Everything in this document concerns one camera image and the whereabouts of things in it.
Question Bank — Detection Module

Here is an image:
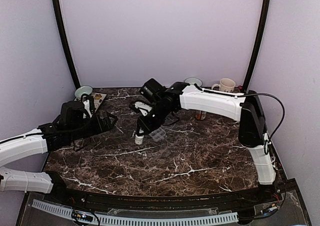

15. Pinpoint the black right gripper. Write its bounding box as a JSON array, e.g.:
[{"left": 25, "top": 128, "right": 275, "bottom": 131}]
[{"left": 137, "top": 102, "right": 173, "bottom": 136}]

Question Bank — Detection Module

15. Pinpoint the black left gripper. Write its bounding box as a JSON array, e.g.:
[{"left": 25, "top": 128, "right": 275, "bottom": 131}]
[{"left": 67, "top": 111, "right": 117, "bottom": 142}]

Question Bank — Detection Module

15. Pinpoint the small white pill bottle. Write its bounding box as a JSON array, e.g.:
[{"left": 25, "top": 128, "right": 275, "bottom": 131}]
[{"left": 134, "top": 134, "right": 144, "bottom": 145}]

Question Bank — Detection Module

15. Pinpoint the orange pill bottle grey cap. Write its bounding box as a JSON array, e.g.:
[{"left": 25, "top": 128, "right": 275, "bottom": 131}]
[{"left": 195, "top": 110, "right": 207, "bottom": 121}]

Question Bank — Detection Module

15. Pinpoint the clear plastic pill organizer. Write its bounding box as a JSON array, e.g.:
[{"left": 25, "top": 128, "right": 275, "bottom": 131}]
[{"left": 149, "top": 127, "right": 166, "bottom": 142}]

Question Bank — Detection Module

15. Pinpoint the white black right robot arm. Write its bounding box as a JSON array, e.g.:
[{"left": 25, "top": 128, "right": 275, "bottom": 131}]
[{"left": 135, "top": 78, "right": 276, "bottom": 203}]

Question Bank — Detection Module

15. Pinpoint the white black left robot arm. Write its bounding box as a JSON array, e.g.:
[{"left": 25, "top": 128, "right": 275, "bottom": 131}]
[{"left": 0, "top": 101, "right": 118, "bottom": 204}]

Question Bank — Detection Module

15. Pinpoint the floral patterned cloth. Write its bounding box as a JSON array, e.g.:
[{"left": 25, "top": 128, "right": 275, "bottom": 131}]
[{"left": 72, "top": 92, "right": 108, "bottom": 111}]

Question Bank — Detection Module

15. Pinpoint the pale green ceramic bowl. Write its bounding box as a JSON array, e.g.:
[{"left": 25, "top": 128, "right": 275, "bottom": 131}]
[{"left": 74, "top": 86, "right": 93, "bottom": 100}]

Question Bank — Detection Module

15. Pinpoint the teal striped ceramic bowl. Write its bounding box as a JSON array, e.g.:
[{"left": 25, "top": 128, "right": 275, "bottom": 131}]
[{"left": 184, "top": 77, "right": 203, "bottom": 86}]

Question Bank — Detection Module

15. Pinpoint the cream floral ceramic mug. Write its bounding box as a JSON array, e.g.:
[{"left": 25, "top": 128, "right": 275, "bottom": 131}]
[{"left": 211, "top": 78, "right": 236, "bottom": 93}]

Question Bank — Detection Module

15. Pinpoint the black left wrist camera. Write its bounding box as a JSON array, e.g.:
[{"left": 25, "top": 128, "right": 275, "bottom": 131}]
[{"left": 80, "top": 94, "right": 95, "bottom": 117}]

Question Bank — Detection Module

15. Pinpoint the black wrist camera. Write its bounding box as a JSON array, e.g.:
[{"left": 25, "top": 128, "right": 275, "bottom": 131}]
[
  {"left": 139, "top": 78, "right": 166, "bottom": 103},
  {"left": 80, "top": 94, "right": 95, "bottom": 117}
]

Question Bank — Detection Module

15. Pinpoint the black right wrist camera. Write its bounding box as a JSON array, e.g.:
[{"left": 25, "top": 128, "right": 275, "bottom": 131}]
[{"left": 139, "top": 78, "right": 166, "bottom": 103}]

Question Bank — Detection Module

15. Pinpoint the white slotted cable duct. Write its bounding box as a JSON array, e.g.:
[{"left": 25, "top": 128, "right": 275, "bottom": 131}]
[{"left": 31, "top": 199, "right": 239, "bottom": 226}]

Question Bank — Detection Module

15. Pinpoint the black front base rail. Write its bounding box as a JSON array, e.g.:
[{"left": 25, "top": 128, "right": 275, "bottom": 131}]
[{"left": 24, "top": 179, "right": 298, "bottom": 211}]

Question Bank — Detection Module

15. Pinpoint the black left corner post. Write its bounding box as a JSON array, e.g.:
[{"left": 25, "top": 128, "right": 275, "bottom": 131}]
[{"left": 52, "top": 0, "right": 81, "bottom": 89}]

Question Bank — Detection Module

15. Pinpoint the black corner post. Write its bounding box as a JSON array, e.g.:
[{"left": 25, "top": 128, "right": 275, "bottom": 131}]
[
  {"left": 52, "top": 0, "right": 81, "bottom": 89},
  {"left": 242, "top": 0, "right": 270, "bottom": 92}
]

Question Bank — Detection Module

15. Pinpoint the black right corner post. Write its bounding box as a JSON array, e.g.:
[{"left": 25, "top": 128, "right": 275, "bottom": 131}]
[{"left": 242, "top": 0, "right": 270, "bottom": 92}]

